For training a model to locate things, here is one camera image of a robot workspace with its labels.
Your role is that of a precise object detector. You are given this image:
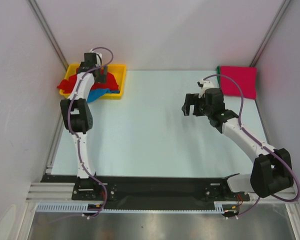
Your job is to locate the red t shirt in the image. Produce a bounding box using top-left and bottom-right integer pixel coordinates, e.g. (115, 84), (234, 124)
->
(57, 73), (119, 94)

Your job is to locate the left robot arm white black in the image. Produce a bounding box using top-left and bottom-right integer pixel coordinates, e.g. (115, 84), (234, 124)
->
(60, 51), (106, 201)

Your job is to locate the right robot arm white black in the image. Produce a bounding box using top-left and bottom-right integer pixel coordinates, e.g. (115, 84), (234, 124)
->
(181, 88), (295, 201)

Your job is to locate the yellow plastic tray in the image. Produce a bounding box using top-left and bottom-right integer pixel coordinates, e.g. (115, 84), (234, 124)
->
(59, 63), (127, 100)

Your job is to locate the blue t shirt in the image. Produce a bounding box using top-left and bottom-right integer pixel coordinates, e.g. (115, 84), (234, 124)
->
(86, 88), (120, 103)

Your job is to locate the folded magenta t shirt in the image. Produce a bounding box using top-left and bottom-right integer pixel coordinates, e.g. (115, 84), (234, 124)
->
(216, 65), (257, 100)

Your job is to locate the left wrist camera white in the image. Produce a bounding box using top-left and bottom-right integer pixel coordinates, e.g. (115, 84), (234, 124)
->
(90, 49), (103, 67)

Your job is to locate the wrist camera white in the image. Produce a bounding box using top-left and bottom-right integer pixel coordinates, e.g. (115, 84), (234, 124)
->
(90, 49), (103, 67)
(197, 79), (215, 98)

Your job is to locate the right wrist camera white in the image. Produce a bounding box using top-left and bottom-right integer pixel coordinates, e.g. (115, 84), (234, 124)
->
(197, 79), (215, 98)

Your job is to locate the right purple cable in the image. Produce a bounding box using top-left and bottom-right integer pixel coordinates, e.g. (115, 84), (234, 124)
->
(202, 74), (300, 221)

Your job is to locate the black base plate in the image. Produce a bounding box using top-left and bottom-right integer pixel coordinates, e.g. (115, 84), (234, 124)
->
(41, 174), (250, 211)

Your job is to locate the aluminium frame rail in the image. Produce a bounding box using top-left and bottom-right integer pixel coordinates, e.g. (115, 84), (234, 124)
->
(26, 161), (76, 203)

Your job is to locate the grey slotted cable duct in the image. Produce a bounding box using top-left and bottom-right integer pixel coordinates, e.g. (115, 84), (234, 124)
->
(36, 202), (239, 214)

